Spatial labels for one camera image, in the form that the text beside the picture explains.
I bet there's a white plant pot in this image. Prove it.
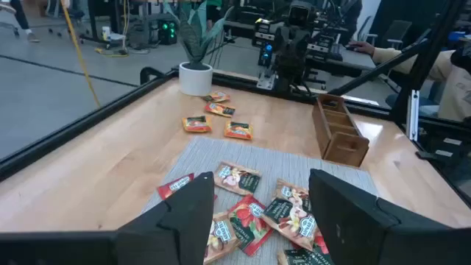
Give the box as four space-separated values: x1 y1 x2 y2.
178 61 214 97

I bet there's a wooden tea organizer box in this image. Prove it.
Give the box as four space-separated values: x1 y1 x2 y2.
311 93 370 169

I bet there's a silver upright frame bracket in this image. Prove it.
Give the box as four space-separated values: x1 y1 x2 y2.
406 89 421 143

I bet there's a computer with blue lights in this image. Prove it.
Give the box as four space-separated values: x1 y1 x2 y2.
258 40 275 68

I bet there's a grey office chair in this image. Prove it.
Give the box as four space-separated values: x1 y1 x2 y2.
364 20 413 51

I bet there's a green snake plant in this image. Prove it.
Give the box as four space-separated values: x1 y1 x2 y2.
161 0 236 71

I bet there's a yellow hanging cable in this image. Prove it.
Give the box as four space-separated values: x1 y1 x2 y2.
60 0 102 108

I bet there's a grey woven placemat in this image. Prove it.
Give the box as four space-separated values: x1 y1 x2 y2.
141 136 380 265

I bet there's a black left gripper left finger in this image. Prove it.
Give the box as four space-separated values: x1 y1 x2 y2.
116 172 216 265

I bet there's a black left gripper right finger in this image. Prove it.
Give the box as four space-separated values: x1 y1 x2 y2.
308 169 452 265

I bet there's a person's hand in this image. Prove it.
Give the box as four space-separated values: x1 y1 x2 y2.
347 40 376 56

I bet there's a computer with green lights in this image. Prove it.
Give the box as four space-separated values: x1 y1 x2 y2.
157 20 179 46

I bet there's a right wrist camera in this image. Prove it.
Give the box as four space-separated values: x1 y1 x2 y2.
287 1 314 29

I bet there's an orange tea packet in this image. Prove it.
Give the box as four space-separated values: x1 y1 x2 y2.
203 91 231 103
181 115 213 134
224 121 255 141
204 102 236 119

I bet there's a black aluminium table frame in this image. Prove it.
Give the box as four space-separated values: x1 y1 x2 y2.
0 0 471 209

